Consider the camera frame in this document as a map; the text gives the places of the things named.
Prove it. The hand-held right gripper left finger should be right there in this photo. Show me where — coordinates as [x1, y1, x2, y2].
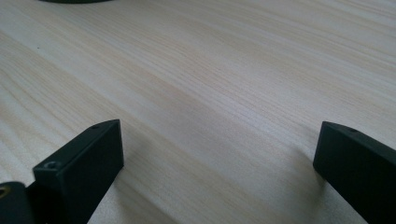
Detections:
[32, 119, 125, 224]

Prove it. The dark round object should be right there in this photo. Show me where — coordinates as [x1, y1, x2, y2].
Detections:
[37, 0, 114, 5]

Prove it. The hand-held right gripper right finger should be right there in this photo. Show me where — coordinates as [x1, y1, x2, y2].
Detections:
[312, 120, 396, 224]

